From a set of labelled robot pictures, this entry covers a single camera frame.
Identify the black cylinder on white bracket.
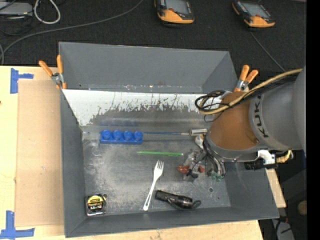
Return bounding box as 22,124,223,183
243,149,279,171

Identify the yellow and black tape measure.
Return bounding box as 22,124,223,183
84,193,108,217

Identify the black flashlight with strap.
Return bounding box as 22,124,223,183
154,189,202,212

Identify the grey metal bin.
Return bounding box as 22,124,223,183
57,41,281,238

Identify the small red-brown object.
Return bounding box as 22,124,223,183
176,165,206,174

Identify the green pen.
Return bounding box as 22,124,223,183
135,150,185,157

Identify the white plastic fork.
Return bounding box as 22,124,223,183
142,159,165,212

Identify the brown cardboard board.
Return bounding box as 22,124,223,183
14,78,66,229

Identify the blue block with four pegs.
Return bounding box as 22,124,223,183
99,129,144,145

